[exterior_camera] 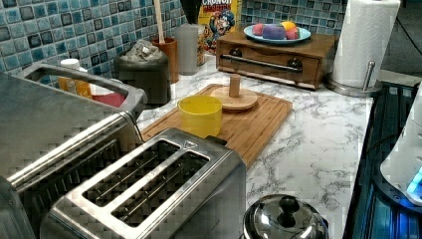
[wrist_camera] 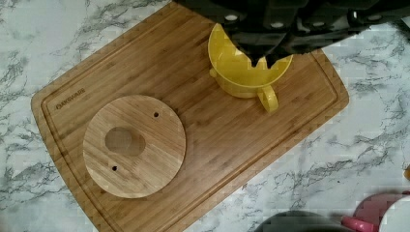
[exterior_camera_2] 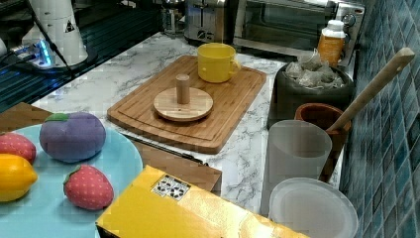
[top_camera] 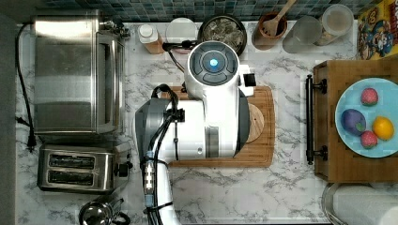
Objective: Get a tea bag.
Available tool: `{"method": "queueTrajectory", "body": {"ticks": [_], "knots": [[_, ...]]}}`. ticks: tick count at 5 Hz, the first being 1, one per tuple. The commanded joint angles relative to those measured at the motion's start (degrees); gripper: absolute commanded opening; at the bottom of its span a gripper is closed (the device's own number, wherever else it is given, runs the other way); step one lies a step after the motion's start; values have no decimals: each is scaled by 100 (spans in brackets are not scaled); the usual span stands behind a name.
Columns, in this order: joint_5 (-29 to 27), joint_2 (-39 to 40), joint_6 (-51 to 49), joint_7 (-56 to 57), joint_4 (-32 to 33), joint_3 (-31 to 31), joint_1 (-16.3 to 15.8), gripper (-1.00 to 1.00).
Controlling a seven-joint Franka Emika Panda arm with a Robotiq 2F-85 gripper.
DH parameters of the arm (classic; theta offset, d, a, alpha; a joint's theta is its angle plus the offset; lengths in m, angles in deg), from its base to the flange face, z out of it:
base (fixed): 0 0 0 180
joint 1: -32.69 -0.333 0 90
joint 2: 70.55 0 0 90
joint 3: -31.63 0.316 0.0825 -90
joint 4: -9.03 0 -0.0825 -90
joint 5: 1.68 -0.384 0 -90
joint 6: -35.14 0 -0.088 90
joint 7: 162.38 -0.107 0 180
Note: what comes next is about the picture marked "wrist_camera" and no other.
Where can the pink and white container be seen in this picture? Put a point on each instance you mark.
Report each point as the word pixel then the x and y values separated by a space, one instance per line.
pixel 385 212

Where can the dark round pot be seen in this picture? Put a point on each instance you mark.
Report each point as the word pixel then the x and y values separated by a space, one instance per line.
pixel 300 221

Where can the bamboo cutting board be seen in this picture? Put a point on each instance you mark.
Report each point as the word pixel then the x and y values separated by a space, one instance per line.
pixel 228 140

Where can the round wooden mug stand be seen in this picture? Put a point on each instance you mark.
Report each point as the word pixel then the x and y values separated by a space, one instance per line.
pixel 134 146

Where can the yellow plastic mug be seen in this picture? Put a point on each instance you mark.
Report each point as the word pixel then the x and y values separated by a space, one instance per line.
pixel 235 75

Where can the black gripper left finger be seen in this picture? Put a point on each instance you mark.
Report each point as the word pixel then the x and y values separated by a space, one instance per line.
pixel 258 28

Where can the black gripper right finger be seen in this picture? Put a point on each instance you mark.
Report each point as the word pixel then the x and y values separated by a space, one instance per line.
pixel 306 25

